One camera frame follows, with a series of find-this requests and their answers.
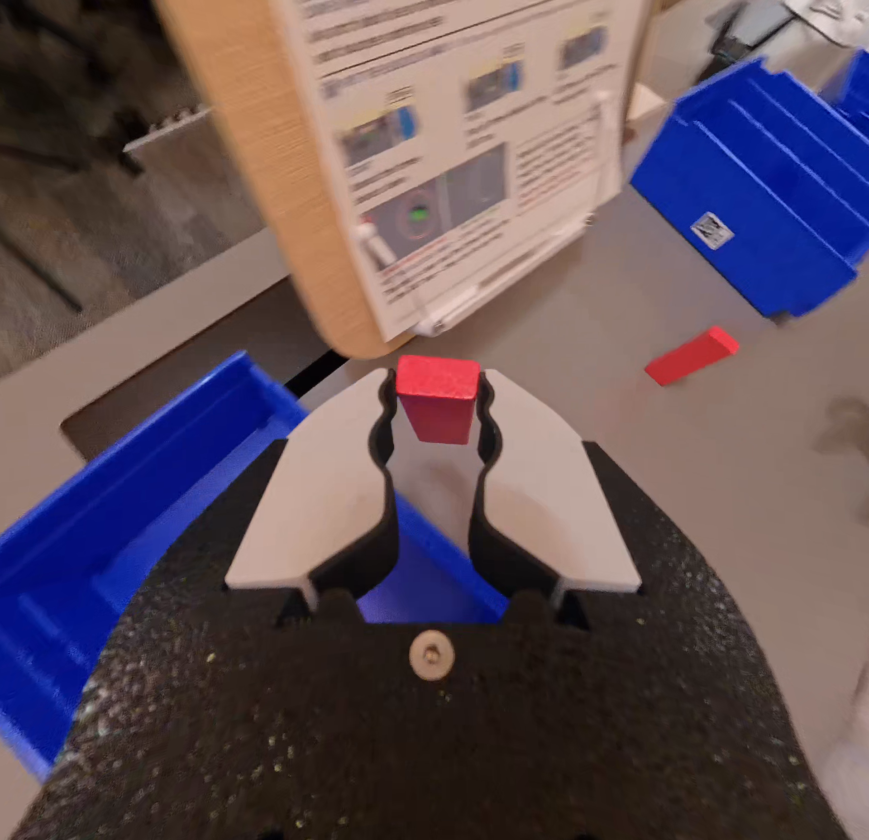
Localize printed instruction sheet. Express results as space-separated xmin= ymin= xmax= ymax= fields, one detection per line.
xmin=261 ymin=0 xmax=656 ymax=342

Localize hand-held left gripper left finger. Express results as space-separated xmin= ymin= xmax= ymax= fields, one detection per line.
xmin=224 ymin=368 xmax=399 ymax=611

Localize wooden document stand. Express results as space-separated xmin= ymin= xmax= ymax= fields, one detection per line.
xmin=146 ymin=0 xmax=673 ymax=360

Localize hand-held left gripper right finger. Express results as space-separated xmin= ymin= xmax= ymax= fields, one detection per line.
xmin=467 ymin=369 xmax=643 ymax=611

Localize red wooden block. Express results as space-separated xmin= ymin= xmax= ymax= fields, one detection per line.
xmin=644 ymin=325 xmax=741 ymax=387
xmin=395 ymin=354 xmax=482 ymax=445

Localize dark grey device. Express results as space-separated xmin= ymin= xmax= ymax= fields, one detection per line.
xmin=702 ymin=0 xmax=797 ymax=74

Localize blue plastic bin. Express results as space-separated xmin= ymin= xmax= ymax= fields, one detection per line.
xmin=818 ymin=49 xmax=869 ymax=138
xmin=0 ymin=350 xmax=510 ymax=783
xmin=629 ymin=56 xmax=869 ymax=320

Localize white page holder clip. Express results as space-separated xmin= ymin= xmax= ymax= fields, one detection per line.
xmin=354 ymin=221 xmax=442 ymax=332

